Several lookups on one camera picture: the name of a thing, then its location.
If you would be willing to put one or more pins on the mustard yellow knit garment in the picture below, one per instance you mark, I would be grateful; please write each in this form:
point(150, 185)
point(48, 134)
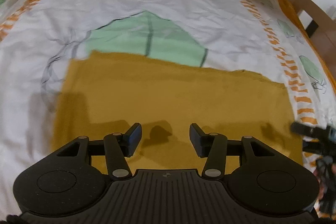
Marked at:
point(109, 92)

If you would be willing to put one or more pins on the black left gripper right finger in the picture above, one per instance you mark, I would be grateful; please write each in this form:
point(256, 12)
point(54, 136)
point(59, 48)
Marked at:
point(213, 147)

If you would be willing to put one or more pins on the white patterned bed sheet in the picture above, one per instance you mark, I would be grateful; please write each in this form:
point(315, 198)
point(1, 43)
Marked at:
point(227, 35)

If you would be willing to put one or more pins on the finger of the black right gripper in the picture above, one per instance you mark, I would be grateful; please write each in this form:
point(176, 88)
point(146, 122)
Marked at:
point(305, 130)

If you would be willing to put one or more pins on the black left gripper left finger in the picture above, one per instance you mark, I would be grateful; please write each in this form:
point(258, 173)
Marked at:
point(117, 147)

